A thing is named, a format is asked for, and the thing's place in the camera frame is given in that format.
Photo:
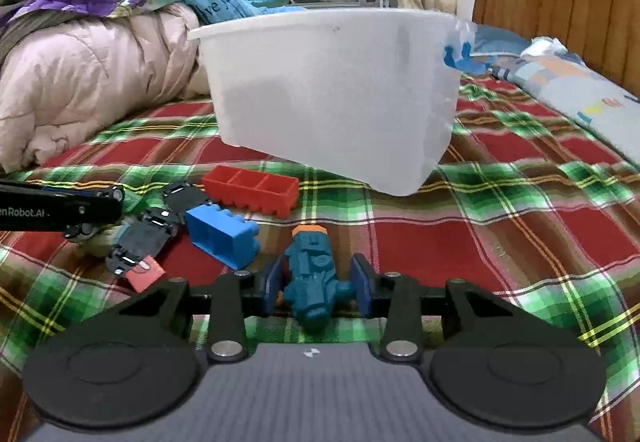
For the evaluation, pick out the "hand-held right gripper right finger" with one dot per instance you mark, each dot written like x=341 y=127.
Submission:
x=362 y=286

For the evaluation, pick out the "teal toy water gun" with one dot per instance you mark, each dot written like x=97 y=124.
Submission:
x=310 y=282

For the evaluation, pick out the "pink quilt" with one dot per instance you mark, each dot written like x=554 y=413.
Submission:
x=75 y=82

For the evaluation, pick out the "blue plastic toy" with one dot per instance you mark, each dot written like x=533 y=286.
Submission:
x=462 y=58

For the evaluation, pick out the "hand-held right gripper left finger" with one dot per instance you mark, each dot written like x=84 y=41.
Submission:
x=273 y=286

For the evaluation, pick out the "plaid bed sheet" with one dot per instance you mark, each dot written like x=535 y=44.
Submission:
x=500 y=222

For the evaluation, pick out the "white plastic container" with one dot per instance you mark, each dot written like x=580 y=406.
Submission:
x=325 y=97

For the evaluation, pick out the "blue building block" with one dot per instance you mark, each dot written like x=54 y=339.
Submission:
x=220 y=232

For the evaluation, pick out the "pink toy block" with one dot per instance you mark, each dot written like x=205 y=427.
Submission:
x=145 y=274

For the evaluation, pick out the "white plastic bag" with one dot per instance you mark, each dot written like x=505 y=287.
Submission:
x=542 y=46

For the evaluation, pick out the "patterned grey pillow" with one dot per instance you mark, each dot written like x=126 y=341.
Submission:
x=575 y=92

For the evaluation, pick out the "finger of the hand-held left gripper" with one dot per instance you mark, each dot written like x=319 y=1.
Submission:
x=82 y=232
x=107 y=204

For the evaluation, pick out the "red building block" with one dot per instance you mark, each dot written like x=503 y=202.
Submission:
x=250 y=187

